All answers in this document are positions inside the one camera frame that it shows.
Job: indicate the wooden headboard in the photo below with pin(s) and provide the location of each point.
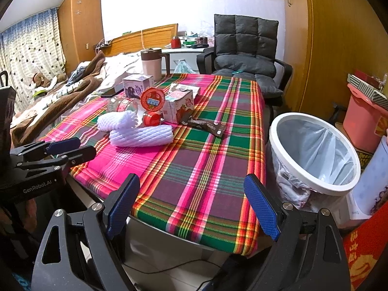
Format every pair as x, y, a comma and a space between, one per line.
157, 37

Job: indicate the red thermos jar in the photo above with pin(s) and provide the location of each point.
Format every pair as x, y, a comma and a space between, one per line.
175, 42

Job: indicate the pink plaid tablecloth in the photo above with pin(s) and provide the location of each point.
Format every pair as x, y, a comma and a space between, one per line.
193, 187

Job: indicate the grey cushioned office chair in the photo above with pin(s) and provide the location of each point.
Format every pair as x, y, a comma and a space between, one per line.
245, 47

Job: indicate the wooden wardrobe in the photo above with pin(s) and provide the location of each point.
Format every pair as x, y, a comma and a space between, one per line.
325, 40

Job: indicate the pink mug brown lid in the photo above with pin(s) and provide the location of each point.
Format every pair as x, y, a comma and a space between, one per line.
151, 59

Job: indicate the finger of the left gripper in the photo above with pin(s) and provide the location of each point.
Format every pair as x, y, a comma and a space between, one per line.
64, 146
80, 155

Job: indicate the white foam net sleeve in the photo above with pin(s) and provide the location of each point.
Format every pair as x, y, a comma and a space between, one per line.
116, 120
142, 137

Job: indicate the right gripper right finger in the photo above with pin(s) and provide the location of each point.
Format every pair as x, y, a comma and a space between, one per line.
266, 207

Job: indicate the purple milk carton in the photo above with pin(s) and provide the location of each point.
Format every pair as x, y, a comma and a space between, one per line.
135, 84

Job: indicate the brown blanket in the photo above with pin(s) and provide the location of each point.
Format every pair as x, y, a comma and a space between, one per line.
29, 130

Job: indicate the patterned curtain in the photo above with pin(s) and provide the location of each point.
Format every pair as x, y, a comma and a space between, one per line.
28, 47

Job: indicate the green plastic bag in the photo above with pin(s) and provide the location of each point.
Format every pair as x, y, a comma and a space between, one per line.
182, 67

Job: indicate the clear plastic bottle red cap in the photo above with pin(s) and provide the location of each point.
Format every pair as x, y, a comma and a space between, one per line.
143, 117

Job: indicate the black smartphone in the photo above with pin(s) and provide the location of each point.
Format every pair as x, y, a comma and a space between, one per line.
113, 91

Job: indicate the pink plastic storage box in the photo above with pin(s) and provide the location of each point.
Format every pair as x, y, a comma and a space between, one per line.
365, 122

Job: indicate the red festive mat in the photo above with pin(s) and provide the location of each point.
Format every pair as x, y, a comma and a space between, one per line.
364, 247

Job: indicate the striped flat box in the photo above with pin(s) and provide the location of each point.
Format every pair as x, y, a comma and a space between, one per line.
373, 94

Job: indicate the tall wooden cabinet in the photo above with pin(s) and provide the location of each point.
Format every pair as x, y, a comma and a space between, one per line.
81, 29

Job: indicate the white round trash bin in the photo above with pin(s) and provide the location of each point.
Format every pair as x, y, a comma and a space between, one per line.
309, 162

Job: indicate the white side desk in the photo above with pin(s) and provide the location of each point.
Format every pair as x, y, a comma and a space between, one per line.
187, 54

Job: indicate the pink strawberry milk carton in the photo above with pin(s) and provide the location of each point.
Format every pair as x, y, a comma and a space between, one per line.
178, 104

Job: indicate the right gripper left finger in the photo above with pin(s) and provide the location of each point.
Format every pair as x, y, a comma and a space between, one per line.
118, 205

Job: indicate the brown snack wrapper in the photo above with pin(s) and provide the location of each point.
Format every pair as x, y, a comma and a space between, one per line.
212, 127

